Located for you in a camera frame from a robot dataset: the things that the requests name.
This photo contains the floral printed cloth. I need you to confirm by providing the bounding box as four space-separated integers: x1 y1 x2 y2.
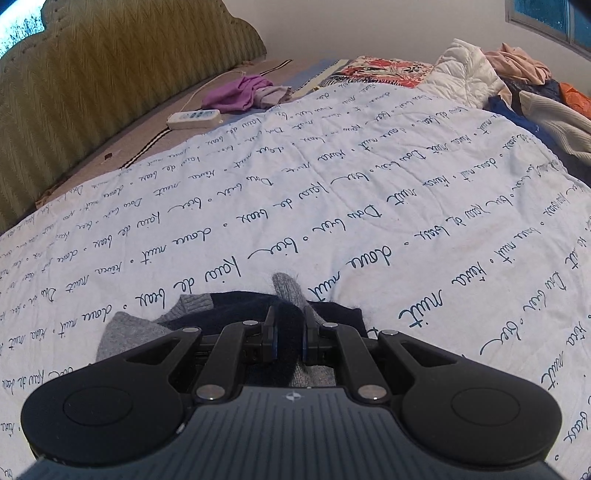
321 55 435 89

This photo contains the orange garment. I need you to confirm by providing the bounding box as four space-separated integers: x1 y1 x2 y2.
558 82 591 110

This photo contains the grey striped bed sheet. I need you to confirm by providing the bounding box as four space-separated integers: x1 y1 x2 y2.
34 58 324 206

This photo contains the white controller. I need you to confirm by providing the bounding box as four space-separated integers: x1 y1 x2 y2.
166 109 223 131

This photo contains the olive padded headboard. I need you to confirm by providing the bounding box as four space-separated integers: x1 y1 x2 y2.
0 0 269 234

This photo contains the navy and grey sweater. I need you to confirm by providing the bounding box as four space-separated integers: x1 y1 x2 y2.
96 272 369 389

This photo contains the white puffy jacket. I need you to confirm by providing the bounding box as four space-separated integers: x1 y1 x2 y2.
421 38 509 110

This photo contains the cream ribbed sweater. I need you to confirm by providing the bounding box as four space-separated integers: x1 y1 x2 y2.
519 90 591 167

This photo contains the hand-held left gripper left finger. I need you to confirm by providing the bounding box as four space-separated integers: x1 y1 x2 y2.
123 306 280 402

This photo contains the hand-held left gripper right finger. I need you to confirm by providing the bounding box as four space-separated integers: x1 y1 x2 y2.
302 307 463 402

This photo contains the pink garment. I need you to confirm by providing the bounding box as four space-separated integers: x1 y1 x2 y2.
484 43 553 85

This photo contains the window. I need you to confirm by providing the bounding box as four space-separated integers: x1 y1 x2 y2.
505 0 591 59

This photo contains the blue garment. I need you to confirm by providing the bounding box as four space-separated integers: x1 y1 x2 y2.
487 95 591 177

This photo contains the white script-printed blanket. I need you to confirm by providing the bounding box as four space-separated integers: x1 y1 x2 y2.
0 78 591 480

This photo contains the purple cloth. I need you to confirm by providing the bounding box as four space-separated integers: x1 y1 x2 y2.
203 75 274 113

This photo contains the pale lilac cloth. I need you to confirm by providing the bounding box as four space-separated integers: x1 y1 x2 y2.
253 84 293 108

